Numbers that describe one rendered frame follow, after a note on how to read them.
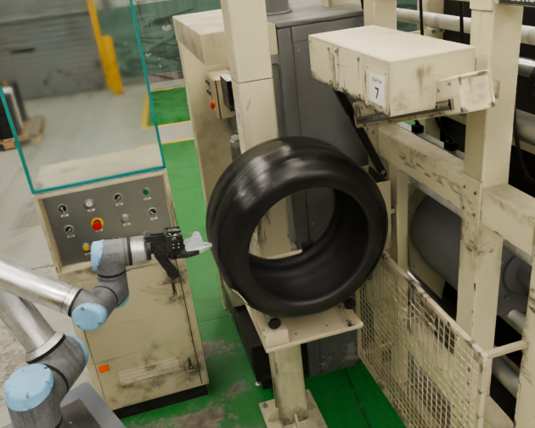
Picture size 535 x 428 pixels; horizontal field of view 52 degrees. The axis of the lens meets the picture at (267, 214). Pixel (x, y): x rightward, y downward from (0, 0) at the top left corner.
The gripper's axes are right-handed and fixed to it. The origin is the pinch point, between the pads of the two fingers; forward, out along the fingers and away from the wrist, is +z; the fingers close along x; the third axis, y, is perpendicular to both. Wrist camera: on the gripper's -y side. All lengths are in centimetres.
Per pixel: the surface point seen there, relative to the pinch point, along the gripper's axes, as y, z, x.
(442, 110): 50, 57, -37
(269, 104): 39, 29, 28
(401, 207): -5, 83, 23
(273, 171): 27.6, 19.3, -9.3
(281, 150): 31.1, 24.5, -0.9
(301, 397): -99, 44, 29
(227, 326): -118, 27, 119
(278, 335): -33.3, 21.5, -8.3
